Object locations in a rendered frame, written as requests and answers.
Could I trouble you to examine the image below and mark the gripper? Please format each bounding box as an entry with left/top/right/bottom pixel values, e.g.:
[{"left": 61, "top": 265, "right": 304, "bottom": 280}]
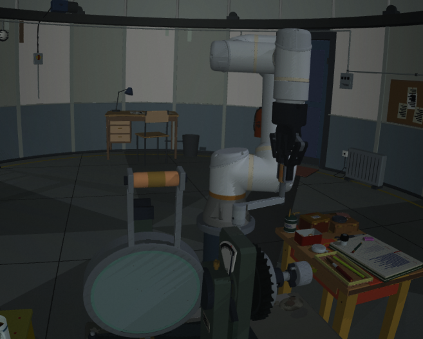
[{"left": 269, "top": 101, "right": 310, "bottom": 183}]

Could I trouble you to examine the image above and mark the grey crank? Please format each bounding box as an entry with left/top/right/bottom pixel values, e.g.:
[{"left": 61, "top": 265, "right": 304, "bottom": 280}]
[{"left": 231, "top": 196, "right": 285, "bottom": 226}]

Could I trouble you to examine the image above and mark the white index dial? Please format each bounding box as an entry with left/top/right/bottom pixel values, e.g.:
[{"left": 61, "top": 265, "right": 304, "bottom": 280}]
[{"left": 219, "top": 240, "right": 239, "bottom": 275}]

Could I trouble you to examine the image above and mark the white knurled clutch knob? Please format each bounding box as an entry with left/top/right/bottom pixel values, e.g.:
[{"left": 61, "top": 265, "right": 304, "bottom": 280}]
[{"left": 283, "top": 260, "right": 314, "bottom": 286}]

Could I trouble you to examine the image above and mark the dark green coelostat body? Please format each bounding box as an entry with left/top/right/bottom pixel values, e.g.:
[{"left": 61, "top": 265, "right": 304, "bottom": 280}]
[{"left": 200, "top": 226, "right": 280, "bottom": 339}]

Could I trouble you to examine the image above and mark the red floor mat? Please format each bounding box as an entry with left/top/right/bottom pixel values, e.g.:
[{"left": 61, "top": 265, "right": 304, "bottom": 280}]
[{"left": 295, "top": 166, "right": 320, "bottom": 179}]

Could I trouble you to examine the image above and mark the dark blue door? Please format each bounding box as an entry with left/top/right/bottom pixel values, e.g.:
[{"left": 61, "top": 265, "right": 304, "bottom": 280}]
[{"left": 305, "top": 31, "right": 337, "bottom": 168}]

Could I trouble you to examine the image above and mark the green tin with pencils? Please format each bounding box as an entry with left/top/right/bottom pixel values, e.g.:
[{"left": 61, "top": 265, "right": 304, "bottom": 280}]
[{"left": 283, "top": 209, "right": 299, "bottom": 234}]

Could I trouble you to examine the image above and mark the brown wooden box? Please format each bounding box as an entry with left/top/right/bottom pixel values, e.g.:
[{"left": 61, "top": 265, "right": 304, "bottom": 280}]
[{"left": 298, "top": 213, "right": 331, "bottom": 233}]

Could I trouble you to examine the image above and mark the grey radiator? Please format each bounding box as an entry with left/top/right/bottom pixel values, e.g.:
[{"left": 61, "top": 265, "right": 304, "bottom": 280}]
[{"left": 344, "top": 147, "right": 388, "bottom": 189}]

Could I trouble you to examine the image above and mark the red open box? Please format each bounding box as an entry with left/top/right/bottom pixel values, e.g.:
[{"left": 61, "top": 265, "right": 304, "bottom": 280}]
[{"left": 294, "top": 228, "right": 324, "bottom": 246}]

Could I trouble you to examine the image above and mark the brown box with dark disc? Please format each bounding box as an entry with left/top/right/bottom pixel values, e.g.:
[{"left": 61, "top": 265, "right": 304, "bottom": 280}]
[{"left": 329, "top": 215, "right": 361, "bottom": 235}]

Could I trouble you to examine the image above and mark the black waste bin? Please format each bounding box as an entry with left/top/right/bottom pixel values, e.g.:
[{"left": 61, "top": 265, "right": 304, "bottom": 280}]
[{"left": 182, "top": 133, "right": 201, "bottom": 157}]

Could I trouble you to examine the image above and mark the brown notice board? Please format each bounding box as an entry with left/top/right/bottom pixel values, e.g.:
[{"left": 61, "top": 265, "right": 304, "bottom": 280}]
[{"left": 386, "top": 79, "right": 423, "bottom": 131}]

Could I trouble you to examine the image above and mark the red pencil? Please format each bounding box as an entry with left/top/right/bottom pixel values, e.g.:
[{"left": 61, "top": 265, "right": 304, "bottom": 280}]
[{"left": 324, "top": 256, "right": 355, "bottom": 282}]

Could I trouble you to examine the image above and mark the yellow pencil tray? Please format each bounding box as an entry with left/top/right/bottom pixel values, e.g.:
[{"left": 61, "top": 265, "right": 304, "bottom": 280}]
[{"left": 314, "top": 251, "right": 373, "bottom": 284}]

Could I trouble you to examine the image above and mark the green pencil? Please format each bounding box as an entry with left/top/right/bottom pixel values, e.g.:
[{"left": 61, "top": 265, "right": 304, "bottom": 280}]
[{"left": 332, "top": 254, "right": 368, "bottom": 279}]

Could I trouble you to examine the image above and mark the black toothed gear wheel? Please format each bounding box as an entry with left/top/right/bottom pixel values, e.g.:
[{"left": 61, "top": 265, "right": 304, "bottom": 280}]
[{"left": 250, "top": 243, "right": 278, "bottom": 321}]

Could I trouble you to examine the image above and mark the open notebook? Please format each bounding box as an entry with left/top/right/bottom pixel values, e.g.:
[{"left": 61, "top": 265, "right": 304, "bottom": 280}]
[{"left": 329, "top": 232, "right": 423, "bottom": 282}]

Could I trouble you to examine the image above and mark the wooden chair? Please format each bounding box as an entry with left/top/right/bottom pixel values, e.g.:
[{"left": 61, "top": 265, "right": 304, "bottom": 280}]
[{"left": 135, "top": 111, "right": 171, "bottom": 160}]

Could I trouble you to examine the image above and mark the brown round dish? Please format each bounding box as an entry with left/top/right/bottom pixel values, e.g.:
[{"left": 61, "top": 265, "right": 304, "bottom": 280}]
[{"left": 281, "top": 296, "right": 305, "bottom": 313}]

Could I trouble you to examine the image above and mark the yellow wooden table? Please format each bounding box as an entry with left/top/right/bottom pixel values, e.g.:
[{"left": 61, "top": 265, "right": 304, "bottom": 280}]
[{"left": 274, "top": 211, "right": 423, "bottom": 339}]

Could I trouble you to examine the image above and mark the wooden desk with drawers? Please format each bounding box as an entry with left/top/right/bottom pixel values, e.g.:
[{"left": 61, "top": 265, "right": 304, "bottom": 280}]
[{"left": 104, "top": 110, "right": 180, "bottom": 160}]

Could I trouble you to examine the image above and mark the blue desk lamp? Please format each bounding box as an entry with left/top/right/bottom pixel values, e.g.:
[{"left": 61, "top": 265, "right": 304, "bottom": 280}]
[{"left": 111, "top": 86, "right": 135, "bottom": 113}]

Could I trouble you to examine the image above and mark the blue motor box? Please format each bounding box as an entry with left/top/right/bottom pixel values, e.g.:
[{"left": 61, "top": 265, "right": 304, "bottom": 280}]
[{"left": 50, "top": 0, "right": 80, "bottom": 14}]

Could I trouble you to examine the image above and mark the tan roller handle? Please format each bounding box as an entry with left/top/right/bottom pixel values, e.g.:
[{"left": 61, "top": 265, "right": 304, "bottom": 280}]
[{"left": 133, "top": 170, "right": 182, "bottom": 188}]

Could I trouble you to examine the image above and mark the dark dome rail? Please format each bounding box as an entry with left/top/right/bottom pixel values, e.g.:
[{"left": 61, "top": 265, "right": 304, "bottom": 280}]
[{"left": 0, "top": 6, "right": 423, "bottom": 32}]

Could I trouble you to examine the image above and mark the black cable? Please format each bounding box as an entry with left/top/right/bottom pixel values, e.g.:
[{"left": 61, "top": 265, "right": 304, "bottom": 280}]
[{"left": 36, "top": 6, "right": 54, "bottom": 53}]

